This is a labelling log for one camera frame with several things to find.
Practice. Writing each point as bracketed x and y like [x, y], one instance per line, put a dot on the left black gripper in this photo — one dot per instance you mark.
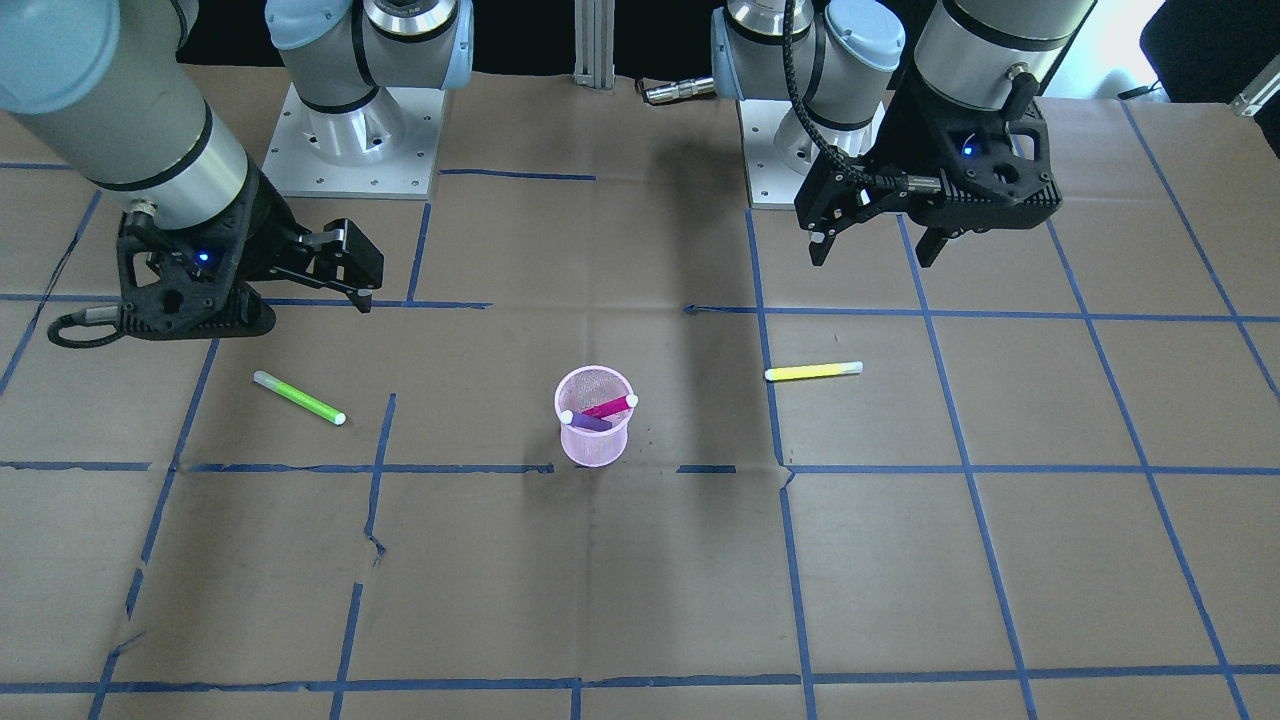
[908, 130]

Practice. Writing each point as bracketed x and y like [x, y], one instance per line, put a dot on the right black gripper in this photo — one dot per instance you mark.
[262, 232]

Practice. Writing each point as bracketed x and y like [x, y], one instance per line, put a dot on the purple marker pen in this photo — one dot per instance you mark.
[584, 421]

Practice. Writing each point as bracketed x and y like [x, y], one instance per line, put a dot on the pink marker pen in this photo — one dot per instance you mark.
[612, 407]

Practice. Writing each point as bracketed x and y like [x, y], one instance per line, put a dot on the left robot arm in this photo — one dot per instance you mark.
[839, 66]

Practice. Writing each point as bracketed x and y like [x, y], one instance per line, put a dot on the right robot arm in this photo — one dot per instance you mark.
[100, 84]

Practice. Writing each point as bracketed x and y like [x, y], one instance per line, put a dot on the pink mesh cup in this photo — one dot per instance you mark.
[585, 387]

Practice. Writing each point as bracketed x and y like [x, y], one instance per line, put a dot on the green marker pen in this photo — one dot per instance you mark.
[300, 398]

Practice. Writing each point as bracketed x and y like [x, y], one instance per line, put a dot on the yellow marker pen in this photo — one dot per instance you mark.
[812, 371]

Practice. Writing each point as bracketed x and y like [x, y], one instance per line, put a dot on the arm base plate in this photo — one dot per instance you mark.
[778, 153]
[386, 150]

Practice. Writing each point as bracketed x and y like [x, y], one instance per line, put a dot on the aluminium frame post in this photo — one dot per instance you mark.
[593, 30]

